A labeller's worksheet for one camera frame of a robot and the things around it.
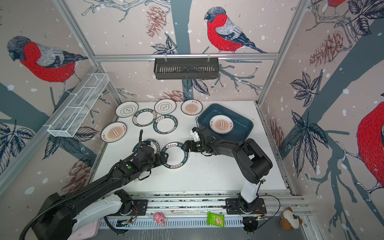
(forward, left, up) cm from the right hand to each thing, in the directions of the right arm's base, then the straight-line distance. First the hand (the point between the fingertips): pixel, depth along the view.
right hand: (186, 149), depth 91 cm
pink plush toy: (-35, +10, -1) cm, 37 cm away
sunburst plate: (+22, -23, -4) cm, 32 cm away
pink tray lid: (-42, +39, 0) cm, 58 cm away
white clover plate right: (+40, +22, -3) cm, 46 cm away
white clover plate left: (+35, +52, -1) cm, 63 cm away
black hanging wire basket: (+51, +2, +25) cm, 57 cm away
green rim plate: (-4, +6, -3) cm, 7 cm away
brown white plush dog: (-33, -52, -4) cm, 62 cm away
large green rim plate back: (+22, +18, -4) cm, 29 cm away
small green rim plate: (+26, +35, -1) cm, 44 cm away
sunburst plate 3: (+39, 0, -2) cm, 39 cm away
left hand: (-8, +12, +5) cm, 15 cm away
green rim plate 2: (-4, +19, +14) cm, 24 cm away
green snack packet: (-35, -18, -4) cm, 39 cm away
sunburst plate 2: (+13, +54, -2) cm, 55 cm away
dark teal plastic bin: (+19, -38, -4) cm, 43 cm away
